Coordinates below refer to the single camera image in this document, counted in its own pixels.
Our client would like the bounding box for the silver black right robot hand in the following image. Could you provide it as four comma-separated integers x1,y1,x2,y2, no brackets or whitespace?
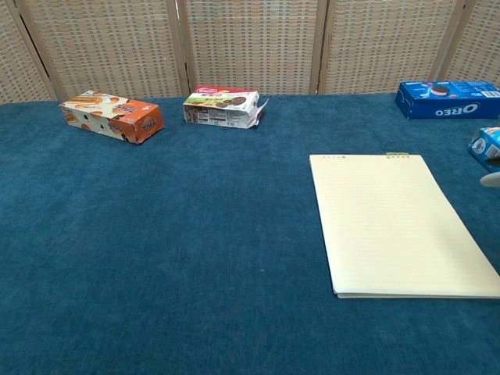
479,170,500,190

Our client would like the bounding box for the lined paper notepad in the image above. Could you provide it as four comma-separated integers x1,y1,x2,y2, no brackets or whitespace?
309,152,500,300

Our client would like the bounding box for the blue chocolate chip cookie box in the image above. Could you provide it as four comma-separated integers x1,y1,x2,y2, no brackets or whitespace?
467,126,500,173

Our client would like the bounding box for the blue Oreo box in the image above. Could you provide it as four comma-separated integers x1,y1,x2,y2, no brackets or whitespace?
395,80,500,120

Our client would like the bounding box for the woven rattan folding screen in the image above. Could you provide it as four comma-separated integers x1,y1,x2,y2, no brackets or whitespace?
0,0,500,105

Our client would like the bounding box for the white and red cookie box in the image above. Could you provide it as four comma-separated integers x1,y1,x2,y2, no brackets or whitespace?
182,85,270,130

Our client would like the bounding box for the dark blue table cloth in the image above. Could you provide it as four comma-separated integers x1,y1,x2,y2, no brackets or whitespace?
0,92,500,375

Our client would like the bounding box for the orange wafer roll box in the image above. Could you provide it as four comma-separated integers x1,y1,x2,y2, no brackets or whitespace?
59,90,165,146

